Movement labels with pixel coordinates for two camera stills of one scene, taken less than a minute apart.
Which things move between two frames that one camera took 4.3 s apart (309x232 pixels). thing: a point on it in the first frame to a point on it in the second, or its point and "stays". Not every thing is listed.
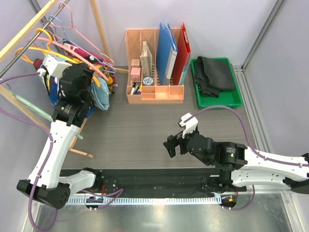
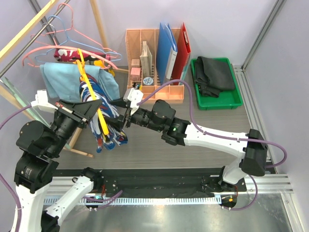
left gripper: x=89 y=72 to x=80 y=111
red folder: x=184 y=52 stays
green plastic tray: x=231 y=98 stays
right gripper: x=173 y=141 to x=118 y=122
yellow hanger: x=49 y=51 to x=81 y=64
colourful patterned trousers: x=53 y=86 to x=115 y=136
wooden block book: x=146 y=60 stays
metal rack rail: x=33 y=39 stays
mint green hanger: x=38 y=109 to x=25 y=103
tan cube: x=135 y=63 stays
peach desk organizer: x=145 y=85 stays
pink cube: x=135 y=74 stays
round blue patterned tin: x=147 y=80 stays
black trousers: x=213 y=76 stays
